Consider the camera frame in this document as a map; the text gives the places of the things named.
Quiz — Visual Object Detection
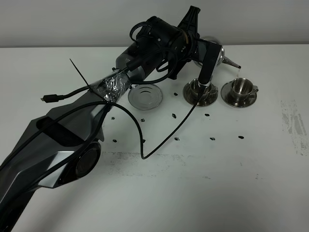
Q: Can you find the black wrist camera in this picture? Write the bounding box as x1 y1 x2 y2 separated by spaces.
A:
197 39 222 86

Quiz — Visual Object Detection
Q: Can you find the right stainless steel saucer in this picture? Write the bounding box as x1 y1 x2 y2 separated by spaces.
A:
221 81 257 108

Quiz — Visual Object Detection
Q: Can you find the stainless steel teapot trivet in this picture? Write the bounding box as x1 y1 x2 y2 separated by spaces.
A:
128 84 163 111

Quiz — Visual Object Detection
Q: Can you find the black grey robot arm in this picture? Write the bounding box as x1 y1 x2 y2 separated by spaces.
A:
0 6 200 232

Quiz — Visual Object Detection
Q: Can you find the black loose usb cable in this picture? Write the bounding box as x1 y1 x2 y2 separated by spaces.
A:
40 88 91 103

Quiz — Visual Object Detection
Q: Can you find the right stainless steel teacup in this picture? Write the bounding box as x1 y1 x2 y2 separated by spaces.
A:
230 78 259 101

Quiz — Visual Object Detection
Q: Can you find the black zip tie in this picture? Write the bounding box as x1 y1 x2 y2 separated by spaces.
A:
68 59 111 110

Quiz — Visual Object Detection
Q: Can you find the stainless steel saucer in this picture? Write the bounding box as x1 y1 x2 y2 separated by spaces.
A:
183 84 216 107
221 81 257 108

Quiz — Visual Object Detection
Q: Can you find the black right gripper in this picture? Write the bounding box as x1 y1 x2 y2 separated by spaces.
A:
169 6 200 80

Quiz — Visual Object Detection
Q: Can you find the stainless steel teacup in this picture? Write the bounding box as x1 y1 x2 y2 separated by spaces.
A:
230 78 259 101
187 78 218 101

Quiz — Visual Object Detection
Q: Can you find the left stainless steel teacup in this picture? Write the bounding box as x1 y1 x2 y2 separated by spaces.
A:
187 78 218 101

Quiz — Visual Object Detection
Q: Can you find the left stainless steel saucer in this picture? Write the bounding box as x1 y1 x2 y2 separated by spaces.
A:
183 84 216 107

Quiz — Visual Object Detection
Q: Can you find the black camera cable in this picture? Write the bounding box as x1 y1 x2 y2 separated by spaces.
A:
0 84 206 177

